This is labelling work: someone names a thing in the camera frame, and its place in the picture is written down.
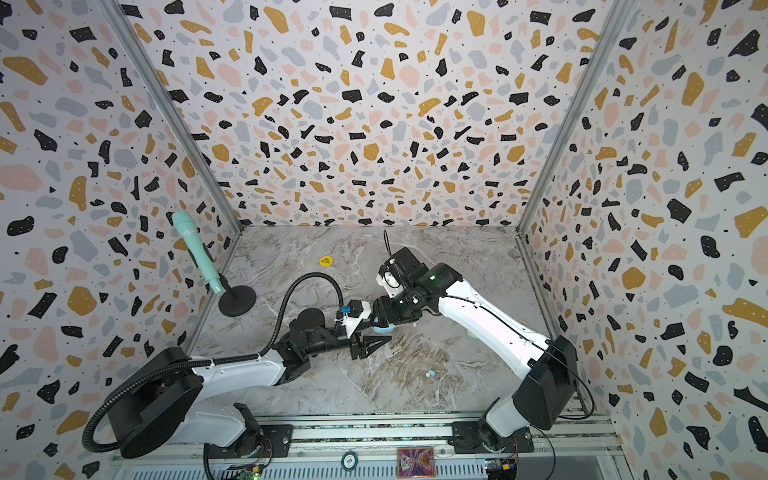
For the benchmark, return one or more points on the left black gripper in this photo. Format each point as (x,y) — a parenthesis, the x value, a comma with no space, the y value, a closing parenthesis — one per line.
(365,349)

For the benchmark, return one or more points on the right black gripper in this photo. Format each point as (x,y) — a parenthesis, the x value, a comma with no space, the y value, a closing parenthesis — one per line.
(389,309)

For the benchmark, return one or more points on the blue earbud case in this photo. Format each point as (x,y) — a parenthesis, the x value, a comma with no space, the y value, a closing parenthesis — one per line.
(387,329)

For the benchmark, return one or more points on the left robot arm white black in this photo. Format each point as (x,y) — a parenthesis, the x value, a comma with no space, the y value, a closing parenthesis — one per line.
(167,400)

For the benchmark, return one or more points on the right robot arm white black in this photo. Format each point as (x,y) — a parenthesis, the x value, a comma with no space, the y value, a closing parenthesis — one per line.
(546,367)

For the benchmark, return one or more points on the yellow big blind chip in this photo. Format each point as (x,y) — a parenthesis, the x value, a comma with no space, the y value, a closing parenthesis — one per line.
(326,260)

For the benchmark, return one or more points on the round white badge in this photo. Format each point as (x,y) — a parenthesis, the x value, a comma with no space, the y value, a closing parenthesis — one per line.
(349,461)

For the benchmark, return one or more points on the pink square card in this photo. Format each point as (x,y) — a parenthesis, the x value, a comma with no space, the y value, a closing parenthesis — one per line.
(416,463)

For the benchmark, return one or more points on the black round microphone stand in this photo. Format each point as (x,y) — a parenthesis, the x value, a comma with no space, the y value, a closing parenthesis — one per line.
(236,301)

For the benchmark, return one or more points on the mint green microphone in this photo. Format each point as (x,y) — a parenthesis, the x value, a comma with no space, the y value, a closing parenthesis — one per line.
(187,229)

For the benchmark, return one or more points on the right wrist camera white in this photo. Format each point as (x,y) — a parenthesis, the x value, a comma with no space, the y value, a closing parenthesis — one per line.
(398,272)

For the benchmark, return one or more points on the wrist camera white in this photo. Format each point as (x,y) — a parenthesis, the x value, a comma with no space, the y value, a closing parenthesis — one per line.
(398,272)
(353,314)

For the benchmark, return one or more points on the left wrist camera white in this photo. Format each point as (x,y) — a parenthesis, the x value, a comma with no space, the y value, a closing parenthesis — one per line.
(353,314)

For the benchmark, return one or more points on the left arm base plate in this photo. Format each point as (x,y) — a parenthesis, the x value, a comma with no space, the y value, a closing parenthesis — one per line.
(267,442)

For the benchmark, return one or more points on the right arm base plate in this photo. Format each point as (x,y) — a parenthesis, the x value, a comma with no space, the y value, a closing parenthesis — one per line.
(476,437)

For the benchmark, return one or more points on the right aluminium corner post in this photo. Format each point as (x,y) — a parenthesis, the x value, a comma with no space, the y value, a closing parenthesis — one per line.
(618,15)

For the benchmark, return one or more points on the aluminium corner post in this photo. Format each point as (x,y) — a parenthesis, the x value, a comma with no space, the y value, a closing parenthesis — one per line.
(618,15)
(114,15)

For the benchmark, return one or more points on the left aluminium corner post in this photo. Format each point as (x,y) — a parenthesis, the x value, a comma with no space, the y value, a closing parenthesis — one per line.
(114,15)

